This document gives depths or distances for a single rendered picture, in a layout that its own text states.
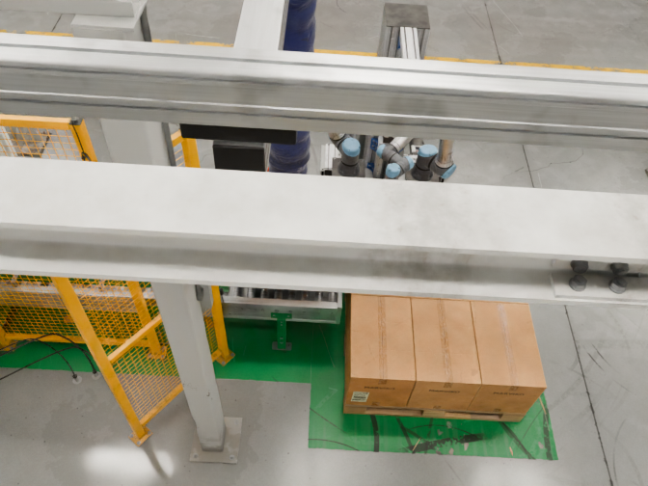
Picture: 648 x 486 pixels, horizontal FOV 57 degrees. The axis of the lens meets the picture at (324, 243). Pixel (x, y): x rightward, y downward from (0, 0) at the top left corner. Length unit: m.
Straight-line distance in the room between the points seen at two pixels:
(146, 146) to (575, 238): 1.30
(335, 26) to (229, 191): 6.56
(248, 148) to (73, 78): 0.32
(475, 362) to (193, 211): 3.18
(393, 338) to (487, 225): 3.01
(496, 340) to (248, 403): 1.69
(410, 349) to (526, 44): 4.71
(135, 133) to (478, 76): 1.04
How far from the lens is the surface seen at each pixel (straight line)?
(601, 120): 1.19
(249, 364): 4.29
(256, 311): 3.92
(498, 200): 0.88
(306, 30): 2.71
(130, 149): 1.86
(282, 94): 1.07
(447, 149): 3.69
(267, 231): 0.78
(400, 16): 3.60
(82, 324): 2.92
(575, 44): 7.88
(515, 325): 4.08
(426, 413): 4.16
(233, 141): 1.16
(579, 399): 4.64
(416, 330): 3.88
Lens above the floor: 3.83
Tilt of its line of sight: 52 degrees down
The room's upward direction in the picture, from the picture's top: 5 degrees clockwise
